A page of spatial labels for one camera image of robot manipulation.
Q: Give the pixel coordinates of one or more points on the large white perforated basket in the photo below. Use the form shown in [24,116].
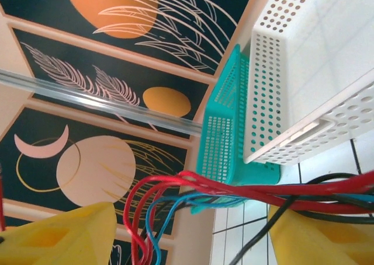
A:
[306,57]

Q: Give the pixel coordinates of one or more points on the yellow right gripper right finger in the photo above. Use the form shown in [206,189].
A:
[321,244]

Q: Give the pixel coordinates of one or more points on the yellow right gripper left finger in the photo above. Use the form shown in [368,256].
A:
[58,241]

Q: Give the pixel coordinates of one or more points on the aluminium frame post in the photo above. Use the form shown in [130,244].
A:
[87,100]

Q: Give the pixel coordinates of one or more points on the teal plastic mesh basket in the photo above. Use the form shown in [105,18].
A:
[219,136]

